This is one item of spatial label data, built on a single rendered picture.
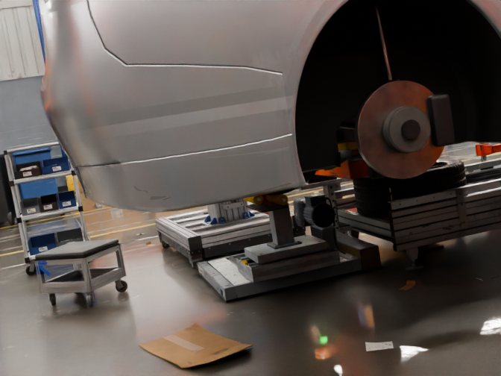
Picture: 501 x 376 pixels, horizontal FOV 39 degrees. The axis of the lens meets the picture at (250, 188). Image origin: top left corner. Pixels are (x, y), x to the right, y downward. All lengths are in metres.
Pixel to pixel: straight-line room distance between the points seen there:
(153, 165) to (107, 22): 0.41
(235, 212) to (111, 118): 3.18
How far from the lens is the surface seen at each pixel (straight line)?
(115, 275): 4.47
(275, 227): 3.88
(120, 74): 2.01
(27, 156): 9.97
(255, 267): 3.80
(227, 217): 5.13
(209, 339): 3.24
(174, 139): 2.01
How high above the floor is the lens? 0.99
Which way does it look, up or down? 6 degrees down
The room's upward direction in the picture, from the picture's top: 9 degrees counter-clockwise
